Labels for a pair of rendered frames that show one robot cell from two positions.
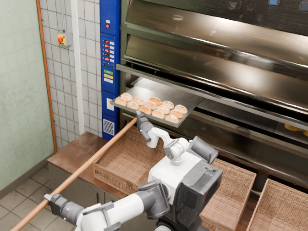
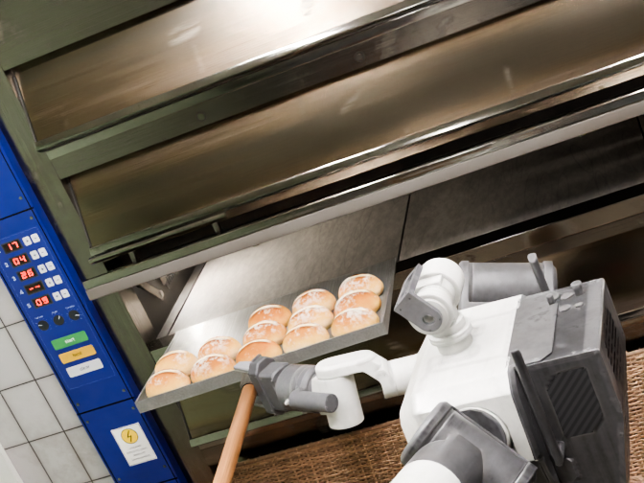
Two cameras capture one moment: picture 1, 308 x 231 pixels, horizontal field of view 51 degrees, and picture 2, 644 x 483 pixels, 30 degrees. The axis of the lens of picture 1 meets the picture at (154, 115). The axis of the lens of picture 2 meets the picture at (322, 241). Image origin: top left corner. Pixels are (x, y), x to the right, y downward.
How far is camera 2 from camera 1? 0.47 m
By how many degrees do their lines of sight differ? 16
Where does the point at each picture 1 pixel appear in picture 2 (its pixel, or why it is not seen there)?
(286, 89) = (605, 22)
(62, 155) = not seen: outside the picture
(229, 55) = (392, 36)
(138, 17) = (68, 108)
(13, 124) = not seen: outside the picture
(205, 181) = (576, 325)
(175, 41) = (218, 103)
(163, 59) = (215, 180)
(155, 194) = (465, 433)
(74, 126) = not seen: outside the picture
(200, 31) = (271, 25)
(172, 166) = (455, 356)
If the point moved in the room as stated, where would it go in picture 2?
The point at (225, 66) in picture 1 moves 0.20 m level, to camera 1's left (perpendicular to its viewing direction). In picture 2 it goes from (403, 78) to (317, 121)
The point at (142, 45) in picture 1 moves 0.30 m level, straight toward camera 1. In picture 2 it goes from (127, 183) to (158, 206)
